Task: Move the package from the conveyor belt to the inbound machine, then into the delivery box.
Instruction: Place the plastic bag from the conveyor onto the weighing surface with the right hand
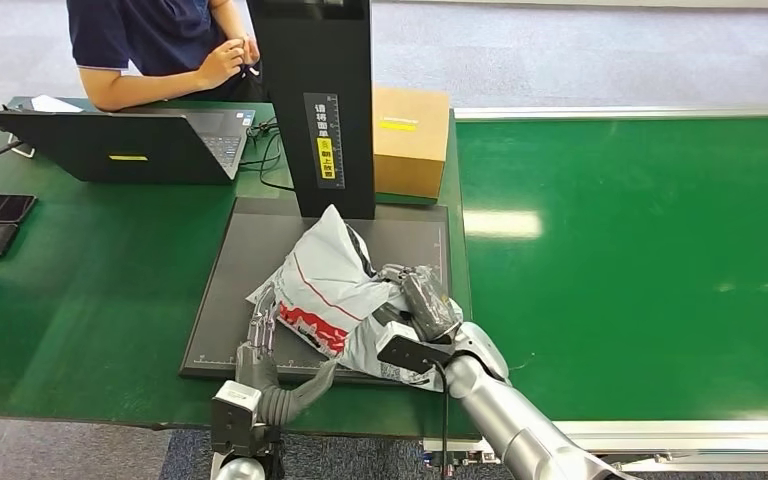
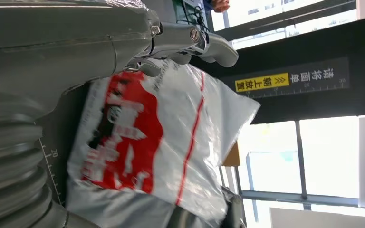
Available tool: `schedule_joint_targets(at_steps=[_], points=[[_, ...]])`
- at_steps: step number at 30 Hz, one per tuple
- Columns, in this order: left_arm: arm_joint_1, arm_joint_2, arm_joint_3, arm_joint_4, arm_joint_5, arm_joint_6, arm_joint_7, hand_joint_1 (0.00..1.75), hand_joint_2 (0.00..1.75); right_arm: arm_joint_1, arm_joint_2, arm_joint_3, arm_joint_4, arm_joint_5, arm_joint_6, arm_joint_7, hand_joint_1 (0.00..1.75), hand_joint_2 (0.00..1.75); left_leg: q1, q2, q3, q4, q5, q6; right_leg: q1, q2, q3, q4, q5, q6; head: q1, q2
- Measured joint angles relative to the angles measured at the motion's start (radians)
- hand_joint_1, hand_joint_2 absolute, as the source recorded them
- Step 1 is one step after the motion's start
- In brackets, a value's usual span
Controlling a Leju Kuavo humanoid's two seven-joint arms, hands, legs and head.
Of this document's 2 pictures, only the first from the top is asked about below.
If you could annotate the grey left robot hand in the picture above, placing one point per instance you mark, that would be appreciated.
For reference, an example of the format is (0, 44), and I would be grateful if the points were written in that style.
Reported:
(257, 374)

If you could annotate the person's left hand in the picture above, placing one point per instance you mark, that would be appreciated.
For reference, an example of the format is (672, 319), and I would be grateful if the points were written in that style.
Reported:
(250, 52)

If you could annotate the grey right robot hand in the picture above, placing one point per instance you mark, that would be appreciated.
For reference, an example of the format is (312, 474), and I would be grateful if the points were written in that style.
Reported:
(430, 305)

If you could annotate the person's right hand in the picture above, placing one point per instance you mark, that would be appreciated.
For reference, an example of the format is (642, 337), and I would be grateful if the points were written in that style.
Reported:
(220, 65)

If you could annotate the grey plastic mailer package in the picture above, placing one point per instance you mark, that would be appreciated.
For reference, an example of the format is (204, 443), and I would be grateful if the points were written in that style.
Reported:
(331, 278)

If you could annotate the person's left forearm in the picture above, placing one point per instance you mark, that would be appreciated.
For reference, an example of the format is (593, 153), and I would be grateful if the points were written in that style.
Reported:
(230, 20)

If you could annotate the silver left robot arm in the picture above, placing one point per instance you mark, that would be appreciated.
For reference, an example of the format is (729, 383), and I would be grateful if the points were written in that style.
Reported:
(278, 407)

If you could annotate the person's right forearm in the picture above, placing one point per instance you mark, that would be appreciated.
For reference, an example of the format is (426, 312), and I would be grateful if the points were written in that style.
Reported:
(145, 89)

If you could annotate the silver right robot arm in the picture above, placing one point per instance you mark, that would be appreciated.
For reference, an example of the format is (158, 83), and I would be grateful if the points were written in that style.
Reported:
(510, 417)

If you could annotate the black inbound scanner machine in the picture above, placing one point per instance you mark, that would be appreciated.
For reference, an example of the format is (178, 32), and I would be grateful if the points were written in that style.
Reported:
(251, 252)

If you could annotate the brown cardboard delivery box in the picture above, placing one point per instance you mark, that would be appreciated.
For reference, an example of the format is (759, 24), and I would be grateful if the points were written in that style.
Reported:
(410, 152)

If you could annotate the green conveyor belt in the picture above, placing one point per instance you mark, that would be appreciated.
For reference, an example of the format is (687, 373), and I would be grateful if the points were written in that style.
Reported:
(622, 185)

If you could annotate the black laptop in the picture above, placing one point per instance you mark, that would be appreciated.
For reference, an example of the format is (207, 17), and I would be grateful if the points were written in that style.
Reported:
(92, 146)

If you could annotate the white paper sheet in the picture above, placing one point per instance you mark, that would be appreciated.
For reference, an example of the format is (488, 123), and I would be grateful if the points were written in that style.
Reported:
(53, 104)

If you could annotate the white small stand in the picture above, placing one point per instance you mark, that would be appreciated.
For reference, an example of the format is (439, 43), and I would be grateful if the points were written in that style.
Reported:
(23, 152)

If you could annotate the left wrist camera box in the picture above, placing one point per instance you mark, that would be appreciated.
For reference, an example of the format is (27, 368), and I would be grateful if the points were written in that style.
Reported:
(233, 417)

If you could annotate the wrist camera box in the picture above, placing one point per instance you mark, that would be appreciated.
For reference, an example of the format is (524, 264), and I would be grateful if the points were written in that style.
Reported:
(233, 417)
(410, 354)

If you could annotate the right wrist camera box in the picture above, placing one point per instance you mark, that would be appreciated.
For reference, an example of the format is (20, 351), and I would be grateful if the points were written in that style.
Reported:
(410, 354)

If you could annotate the aluminium conveyor frame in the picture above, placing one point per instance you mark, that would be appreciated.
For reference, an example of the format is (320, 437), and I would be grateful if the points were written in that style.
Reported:
(689, 434)

